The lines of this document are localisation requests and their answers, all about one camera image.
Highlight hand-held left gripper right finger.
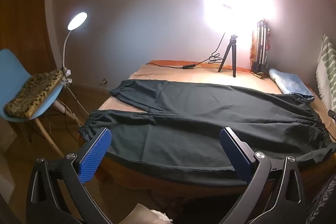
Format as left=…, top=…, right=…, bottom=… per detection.
left=219, top=127, right=307, bottom=224

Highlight folded silver tripod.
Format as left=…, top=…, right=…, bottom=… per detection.
left=253, top=20, right=271, bottom=75

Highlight black pants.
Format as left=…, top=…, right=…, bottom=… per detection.
left=78, top=79, right=336, bottom=186

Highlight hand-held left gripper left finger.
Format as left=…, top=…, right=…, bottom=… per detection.
left=25, top=127, right=113, bottom=224

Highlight person's dark patterned clothing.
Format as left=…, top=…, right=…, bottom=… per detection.
left=306, top=177, right=336, bottom=224

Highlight leopard print cushion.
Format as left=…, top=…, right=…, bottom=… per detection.
left=3, top=70, right=65, bottom=118

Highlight wooden door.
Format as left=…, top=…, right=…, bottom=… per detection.
left=0, top=0, right=62, bottom=77

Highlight white lamp cable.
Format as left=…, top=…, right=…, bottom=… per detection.
left=62, top=81, right=91, bottom=122

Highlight white desk lamp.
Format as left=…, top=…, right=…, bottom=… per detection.
left=61, top=11, right=88, bottom=83

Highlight small black tripod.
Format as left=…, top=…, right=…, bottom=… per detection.
left=217, top=34, right=243, bottom=78

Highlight folded blue towel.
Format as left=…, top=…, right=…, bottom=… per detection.
left=268, top=68, right=315, bottom=102

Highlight blue chair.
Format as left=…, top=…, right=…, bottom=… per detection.
left=0, top=49, right=84, bottom=159

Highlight tan bed blanket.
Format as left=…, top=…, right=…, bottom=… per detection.
left=97, top=60, right=336, bottom=135

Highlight white green patterned throw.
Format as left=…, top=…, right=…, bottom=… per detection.
left=315, top=34, right=336, bottom=109

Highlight black ring light cable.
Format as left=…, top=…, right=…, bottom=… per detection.
left=146, top=31, right=229, bottom=69

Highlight beige cloth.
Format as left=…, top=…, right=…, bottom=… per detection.
left=125, top=203, right=174, bottom=224

